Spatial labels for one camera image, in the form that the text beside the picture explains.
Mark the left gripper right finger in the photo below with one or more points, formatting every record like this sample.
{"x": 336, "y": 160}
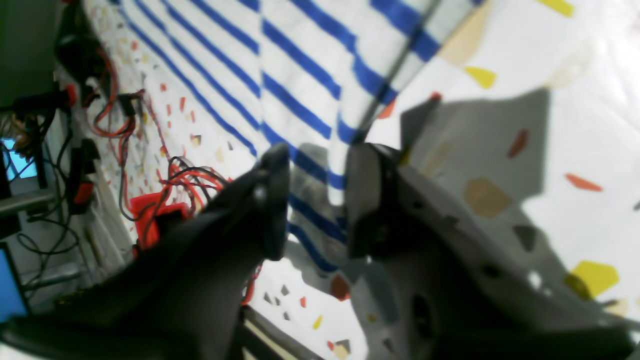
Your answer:
{"x": 455, "y": 299}

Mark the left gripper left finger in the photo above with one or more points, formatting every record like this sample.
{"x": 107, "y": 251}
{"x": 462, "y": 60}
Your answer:
{"x": 181, "y": 298}

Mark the blue white striped t-shirt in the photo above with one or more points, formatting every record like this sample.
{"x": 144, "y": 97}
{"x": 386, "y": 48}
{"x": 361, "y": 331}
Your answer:
{"x": 309, "y": 74}

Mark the red plastic part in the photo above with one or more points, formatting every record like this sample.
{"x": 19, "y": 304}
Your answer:
{"x": 155, "y": 217}

